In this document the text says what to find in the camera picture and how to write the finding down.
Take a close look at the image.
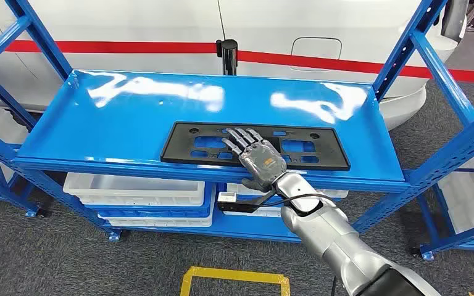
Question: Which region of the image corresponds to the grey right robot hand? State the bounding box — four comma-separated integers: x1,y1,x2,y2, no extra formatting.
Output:
221,127,288,194

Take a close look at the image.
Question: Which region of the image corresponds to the black plastic plate frame part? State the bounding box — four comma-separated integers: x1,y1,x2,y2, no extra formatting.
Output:
160,121,351,172

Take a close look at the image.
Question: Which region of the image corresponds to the blue metal shelf rack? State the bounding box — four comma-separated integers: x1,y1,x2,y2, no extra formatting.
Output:
0,100,48,218
415,167,474,261
0,0,474,244

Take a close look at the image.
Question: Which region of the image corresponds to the yellow floor tape square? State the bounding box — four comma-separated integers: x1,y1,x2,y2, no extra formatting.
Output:
180,266,291,296

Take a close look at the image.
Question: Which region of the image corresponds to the white car body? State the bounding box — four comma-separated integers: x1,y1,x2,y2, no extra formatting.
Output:
0,0,467,131

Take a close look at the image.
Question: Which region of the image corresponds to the red barrier belt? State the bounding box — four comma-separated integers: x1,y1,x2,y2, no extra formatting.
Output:
0,38,474,85

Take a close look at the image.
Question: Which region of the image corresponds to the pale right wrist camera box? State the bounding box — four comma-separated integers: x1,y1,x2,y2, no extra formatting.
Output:
217,191,238,205

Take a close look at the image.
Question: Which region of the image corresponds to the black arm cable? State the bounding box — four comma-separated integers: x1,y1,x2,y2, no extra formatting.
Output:
257,192,340,296

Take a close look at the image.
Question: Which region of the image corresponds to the black stanchion post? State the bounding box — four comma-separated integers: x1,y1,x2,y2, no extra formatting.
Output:
215,39,239,77

